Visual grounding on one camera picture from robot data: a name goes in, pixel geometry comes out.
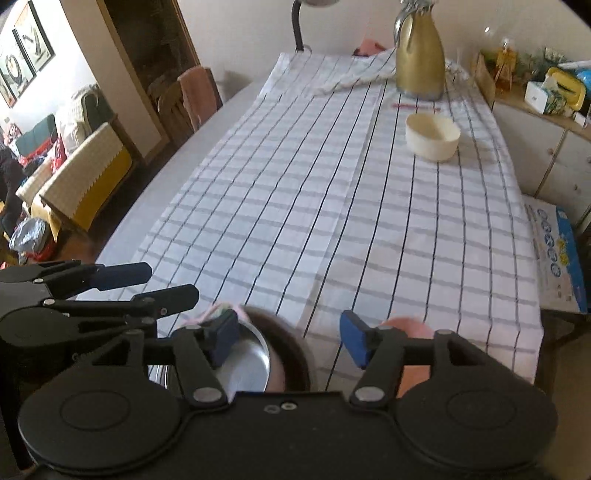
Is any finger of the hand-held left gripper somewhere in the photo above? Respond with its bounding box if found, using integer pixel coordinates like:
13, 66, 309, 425
44, 284, 199, 320
28, 260, 153, 296

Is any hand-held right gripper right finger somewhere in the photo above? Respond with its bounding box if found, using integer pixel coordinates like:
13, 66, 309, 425
339, 310, 497, 409

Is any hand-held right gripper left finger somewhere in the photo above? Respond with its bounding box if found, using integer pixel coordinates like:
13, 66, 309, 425
90, 309, 241, 409

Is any pink steel-lined bowl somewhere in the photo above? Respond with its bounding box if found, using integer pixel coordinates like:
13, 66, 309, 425
150, 302, 274, 393

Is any pink divided plate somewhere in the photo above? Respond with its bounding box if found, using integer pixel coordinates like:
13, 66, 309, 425
382, 317, 437, 398

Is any large stainless steel bowl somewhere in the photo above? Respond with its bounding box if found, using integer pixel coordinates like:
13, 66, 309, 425
148, 305, 311, 393

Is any plastic bag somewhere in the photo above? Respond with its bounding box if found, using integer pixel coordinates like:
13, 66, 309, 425
8, 218, 59, 265

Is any yellow and beige armchair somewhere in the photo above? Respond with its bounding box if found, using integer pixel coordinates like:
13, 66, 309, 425
17, 122, 136, 241

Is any checked tablecloth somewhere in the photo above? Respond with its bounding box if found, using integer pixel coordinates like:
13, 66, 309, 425
94, 49, 545, 393

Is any green sofa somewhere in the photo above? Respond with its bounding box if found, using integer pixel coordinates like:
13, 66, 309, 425
17, 114, 62, 149

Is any wooden chair with pink towel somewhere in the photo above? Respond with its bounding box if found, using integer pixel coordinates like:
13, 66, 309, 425
148, 66, 223, 136

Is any blue and white cardboard box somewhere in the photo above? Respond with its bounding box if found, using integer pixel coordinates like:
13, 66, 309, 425
523, 198, 590, 315

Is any cream bowl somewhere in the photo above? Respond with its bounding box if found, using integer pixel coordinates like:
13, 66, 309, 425
405, 113, 462, 162

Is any beige sideboard cabinet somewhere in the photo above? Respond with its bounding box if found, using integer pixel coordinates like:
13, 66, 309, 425
475, 50, 591, 223

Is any gold thermos jug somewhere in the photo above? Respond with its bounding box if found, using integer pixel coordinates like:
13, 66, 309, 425
394, 0, 447, 101

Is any black gooseneck lamp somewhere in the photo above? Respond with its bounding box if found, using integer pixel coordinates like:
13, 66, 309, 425
290, 0, 343, 52

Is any white tissue box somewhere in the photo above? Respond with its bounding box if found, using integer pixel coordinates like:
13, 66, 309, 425
523, 80, 556, 114

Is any yellow box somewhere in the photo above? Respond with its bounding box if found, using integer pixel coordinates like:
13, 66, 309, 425
547, 67, 587, 112

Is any framed wall picture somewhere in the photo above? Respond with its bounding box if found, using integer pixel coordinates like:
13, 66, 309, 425
0, 0, 57, 108

